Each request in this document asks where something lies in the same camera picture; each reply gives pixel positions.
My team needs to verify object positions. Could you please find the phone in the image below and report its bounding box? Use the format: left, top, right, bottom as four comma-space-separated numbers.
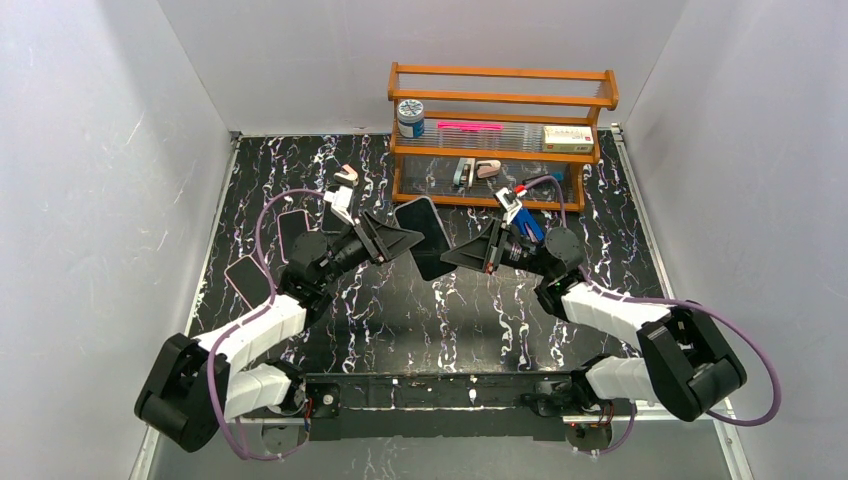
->
276, 209, 311, 264
224, 255, 271, 309
394, 196, 457, 281

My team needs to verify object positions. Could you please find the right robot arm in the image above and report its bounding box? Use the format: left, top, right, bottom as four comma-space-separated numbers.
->
440, 222, 747, 421

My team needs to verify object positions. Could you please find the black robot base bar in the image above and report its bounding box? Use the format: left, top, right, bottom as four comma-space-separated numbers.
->
261, 370, 634, 444

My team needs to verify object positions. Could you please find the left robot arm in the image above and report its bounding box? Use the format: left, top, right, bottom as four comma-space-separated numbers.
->
134, 212, 425, 452

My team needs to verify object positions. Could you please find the blue phone case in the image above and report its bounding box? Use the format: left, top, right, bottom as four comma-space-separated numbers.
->
512, 208, 545, 244

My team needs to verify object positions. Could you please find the phone in pink case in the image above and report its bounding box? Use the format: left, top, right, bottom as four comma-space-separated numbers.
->
276, 209, 311, 264

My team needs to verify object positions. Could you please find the phone in beige case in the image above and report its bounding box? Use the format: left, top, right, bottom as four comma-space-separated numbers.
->
224, 255, 271, 309

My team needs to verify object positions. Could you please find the pink white stapler on table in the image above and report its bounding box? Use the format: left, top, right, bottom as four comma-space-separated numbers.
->
333, 164, 359, 188

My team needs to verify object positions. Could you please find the light blue stapler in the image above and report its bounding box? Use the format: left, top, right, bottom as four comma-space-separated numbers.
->
453, 158, 471, 188

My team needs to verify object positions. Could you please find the orange wooden shelf rack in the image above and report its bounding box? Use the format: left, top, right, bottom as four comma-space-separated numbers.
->
387, 62, 620, 212

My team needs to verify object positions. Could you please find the pink utility knife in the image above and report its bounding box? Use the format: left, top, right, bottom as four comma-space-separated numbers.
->
437, 121, 503, 132

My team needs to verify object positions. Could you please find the white cardboard box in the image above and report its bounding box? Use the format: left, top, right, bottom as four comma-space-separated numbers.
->
542, 125, 594, 155

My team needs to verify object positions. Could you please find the blue jar with white lid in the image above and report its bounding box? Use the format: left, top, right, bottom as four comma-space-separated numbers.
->
395, 99, 425, 139

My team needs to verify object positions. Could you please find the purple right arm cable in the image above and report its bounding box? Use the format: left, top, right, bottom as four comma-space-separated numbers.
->
523, 175, 783, 456

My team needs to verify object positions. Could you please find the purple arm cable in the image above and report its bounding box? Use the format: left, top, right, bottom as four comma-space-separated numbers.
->
206, 188, 333, 462
523, 175, 783, 456

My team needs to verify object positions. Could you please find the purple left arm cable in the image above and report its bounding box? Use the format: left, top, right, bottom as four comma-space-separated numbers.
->
206, 188, 333, 462

